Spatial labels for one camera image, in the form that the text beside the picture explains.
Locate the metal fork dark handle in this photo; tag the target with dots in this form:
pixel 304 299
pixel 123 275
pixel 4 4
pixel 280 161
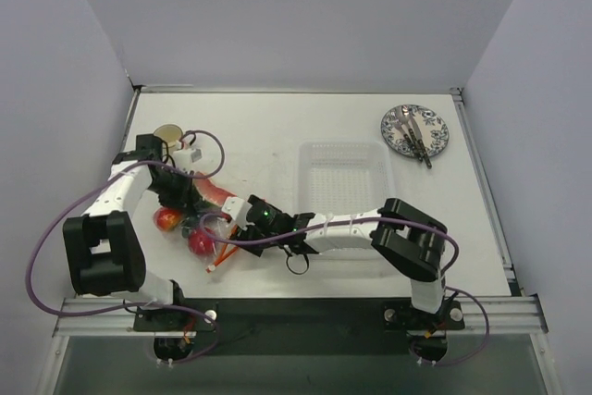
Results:
pixel 417 132

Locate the fake watermelon slice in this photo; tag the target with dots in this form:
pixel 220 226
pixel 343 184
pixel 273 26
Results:
pixel 211 198

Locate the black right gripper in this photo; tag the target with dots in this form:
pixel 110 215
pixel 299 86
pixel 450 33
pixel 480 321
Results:
pixel 250 226

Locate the white plastic basket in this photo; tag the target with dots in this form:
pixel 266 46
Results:
pixel 342 177

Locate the fake red apple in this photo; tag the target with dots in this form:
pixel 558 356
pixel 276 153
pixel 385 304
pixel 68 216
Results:
pixel 200 244

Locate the metal spoon dark handle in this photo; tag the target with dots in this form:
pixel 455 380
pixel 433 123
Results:
pixel 405 116

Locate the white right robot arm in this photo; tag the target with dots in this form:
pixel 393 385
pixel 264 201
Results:
pixel 408 239

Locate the aluminium front rail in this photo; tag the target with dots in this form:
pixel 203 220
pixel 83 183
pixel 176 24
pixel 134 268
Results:
pixel 94 317

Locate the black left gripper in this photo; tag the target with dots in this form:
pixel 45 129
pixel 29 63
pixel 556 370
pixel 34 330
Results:
pixel 186 196

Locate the clear zip bag orange seal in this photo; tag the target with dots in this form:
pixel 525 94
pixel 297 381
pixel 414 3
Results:
pixel 222 230

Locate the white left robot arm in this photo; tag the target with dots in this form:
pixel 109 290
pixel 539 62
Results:
pixel 104 253

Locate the cream mug black handle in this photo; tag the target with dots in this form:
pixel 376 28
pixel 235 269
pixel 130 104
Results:
pixel 174 137

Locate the fake dark grape bunch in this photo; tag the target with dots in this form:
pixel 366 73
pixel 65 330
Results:
pixel 189 225

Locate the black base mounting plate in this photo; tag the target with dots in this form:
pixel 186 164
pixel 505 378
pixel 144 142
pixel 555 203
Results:
pixel 280 341

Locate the blue floral plate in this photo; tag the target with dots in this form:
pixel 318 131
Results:
pixel 435 132

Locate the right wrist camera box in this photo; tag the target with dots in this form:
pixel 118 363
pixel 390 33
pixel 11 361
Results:
pixel 237 209

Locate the fake orange persimmon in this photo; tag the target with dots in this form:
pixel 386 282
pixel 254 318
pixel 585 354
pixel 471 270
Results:
pixel 167 219

